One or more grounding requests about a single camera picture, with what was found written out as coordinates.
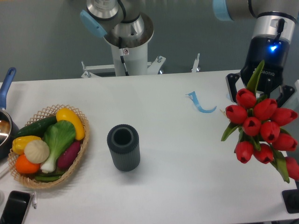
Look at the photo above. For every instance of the purple sweet potato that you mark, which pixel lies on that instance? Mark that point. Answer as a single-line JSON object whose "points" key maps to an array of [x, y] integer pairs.
{"points": [[69, 156]]}

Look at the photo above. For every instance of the black smartphone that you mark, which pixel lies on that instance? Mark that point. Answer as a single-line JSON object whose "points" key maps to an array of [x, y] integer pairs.
{"points": [[16, 207]]}

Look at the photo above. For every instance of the yellow bell pepper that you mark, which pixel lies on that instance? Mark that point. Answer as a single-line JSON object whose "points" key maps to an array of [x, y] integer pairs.
{"points": [[20, 143]]}

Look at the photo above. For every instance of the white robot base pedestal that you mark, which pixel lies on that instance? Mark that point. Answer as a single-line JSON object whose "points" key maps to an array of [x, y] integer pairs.
{"points": [[129, 46]]}

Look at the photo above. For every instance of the green cucumber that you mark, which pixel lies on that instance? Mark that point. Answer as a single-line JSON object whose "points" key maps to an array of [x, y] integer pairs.
{"points": [[37, 128]]}

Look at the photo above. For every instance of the red tulip bouquet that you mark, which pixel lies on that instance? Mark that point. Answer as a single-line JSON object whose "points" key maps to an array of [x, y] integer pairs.
{"points": [[260, 122]]}

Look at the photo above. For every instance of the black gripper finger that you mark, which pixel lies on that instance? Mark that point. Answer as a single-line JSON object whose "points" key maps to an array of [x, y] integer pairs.
{"points": [[286, 92], [234, 83]]}

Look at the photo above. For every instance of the woven wicker basket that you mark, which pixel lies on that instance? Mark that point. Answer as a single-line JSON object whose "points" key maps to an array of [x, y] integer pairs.
{"points": [[33, 183]]}

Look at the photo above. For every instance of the green pea pods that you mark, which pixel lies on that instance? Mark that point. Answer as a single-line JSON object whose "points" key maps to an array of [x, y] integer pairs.
{"points": [[48, 177]]}

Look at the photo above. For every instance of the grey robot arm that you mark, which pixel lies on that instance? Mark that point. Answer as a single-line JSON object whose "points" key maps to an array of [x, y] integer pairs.
{"points": [[275, 19]]}

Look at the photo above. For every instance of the blue handled saucepan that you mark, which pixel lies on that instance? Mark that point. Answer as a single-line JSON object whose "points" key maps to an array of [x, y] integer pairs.
{"points": [[8, 129]]}

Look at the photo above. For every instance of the yellow squash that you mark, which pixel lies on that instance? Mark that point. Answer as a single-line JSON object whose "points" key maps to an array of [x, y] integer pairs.
{"points": [[69, 115]]}

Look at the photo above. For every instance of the dark grey ribbed vase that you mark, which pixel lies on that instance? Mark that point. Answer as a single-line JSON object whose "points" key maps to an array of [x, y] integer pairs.
{"points": [[123, 144]]}

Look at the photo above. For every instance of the orange fruit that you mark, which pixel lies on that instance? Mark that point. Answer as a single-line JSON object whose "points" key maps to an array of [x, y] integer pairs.
{"points": [[24, 166]]}

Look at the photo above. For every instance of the black device at edge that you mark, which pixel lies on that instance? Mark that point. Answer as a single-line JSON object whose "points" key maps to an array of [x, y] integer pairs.
{"points": [[291, 200]]}

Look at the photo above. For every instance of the small clear pen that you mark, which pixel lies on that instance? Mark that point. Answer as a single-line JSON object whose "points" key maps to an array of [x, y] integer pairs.
{"points": [[34, 199]]}

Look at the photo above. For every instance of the blue curved tape strip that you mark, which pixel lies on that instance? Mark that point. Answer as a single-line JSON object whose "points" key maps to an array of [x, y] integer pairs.
{"points": [[194, 99]]}

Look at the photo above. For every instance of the green bok choy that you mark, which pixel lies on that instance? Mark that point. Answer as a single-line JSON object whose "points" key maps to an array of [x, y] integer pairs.
{"points": [[58, 137]]}

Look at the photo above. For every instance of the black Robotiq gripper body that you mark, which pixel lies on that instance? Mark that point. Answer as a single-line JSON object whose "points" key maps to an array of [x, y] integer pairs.
{"points": [[274, 55]]}

